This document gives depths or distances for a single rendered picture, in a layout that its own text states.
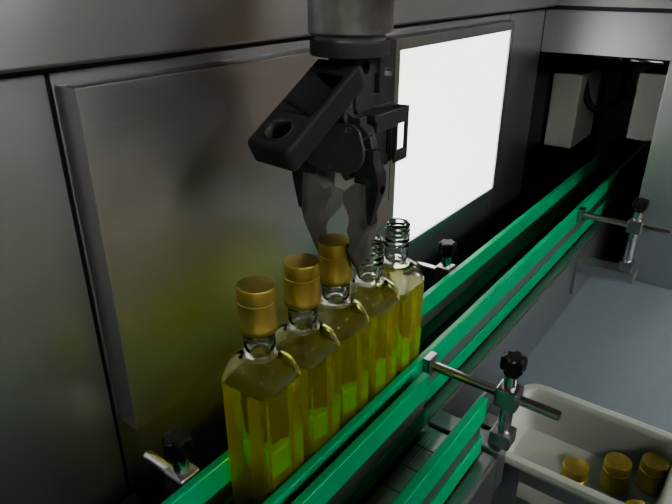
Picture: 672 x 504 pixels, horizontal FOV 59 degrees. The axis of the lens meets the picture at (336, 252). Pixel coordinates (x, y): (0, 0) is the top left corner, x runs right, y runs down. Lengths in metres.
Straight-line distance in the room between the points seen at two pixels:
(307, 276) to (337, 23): 0.22
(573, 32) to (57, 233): 1.18
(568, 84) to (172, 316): 1.21
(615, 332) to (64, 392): 1.03
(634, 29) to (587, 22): 0.10
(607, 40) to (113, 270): 1.16
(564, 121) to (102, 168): 1.27
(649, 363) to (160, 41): 1.01
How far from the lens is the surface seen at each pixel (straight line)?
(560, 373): 1.16
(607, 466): 0.91
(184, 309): 0.63
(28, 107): 0.53
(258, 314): 0.50
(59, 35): 0.52
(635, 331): 1.34
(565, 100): 1.61
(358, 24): 0.52
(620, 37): 1.44
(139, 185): 0.56
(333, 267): 0.58
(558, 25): 1.48
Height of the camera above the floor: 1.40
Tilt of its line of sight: 25 degrees down
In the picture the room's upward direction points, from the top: straight up
